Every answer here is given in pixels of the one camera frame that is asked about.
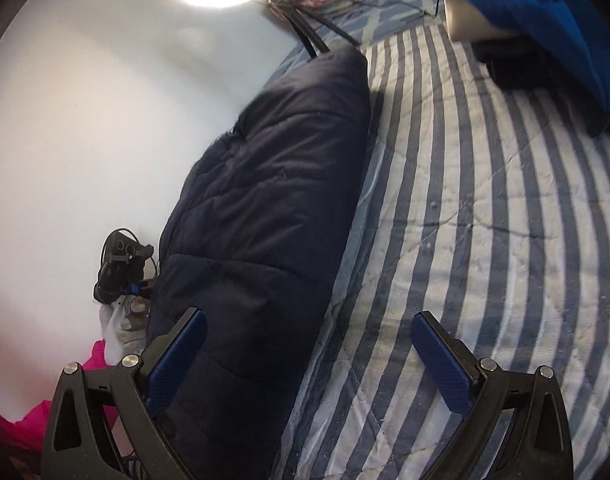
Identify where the navy quilted puffer jacket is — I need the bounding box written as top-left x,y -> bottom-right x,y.
147,47 -> 371,479

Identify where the left forearm pink sleeve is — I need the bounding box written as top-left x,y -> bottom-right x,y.
0,339 -> 119,453

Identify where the left hand white glove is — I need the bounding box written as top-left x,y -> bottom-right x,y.
99,295 -> 150,366

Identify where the blue white striped quilt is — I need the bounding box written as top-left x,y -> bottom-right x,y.
273,25 -> 610,479

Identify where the black light tripod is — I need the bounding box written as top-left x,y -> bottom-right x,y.
267,0 -> 360,58

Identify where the dark garment under blue one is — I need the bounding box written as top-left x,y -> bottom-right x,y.
471,36 -> 610,136

